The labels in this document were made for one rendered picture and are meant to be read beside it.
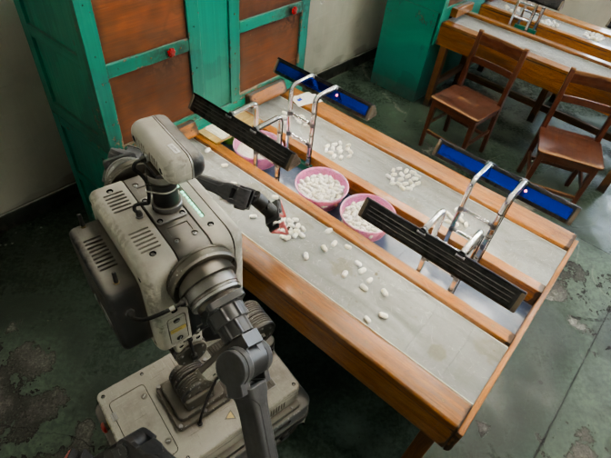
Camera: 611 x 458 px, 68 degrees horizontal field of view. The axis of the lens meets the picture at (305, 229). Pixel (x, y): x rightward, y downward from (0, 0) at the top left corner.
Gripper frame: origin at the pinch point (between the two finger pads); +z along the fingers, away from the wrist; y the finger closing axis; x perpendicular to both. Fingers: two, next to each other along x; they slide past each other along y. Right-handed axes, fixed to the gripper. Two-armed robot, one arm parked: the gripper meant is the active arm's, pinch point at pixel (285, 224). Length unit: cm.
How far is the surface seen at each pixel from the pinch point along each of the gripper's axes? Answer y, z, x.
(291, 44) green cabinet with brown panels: -136, 1, 21
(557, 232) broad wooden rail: -4, 95, 92
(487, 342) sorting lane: 49, 60, 45
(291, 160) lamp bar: -18.3, -11.6, 13.9
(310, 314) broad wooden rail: 32.6, 16.8, -4.6
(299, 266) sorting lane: 8.1, 17.1, -6.1
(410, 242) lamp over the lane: 26, 14, 41
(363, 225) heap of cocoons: -14.6, 38.1, 18.9
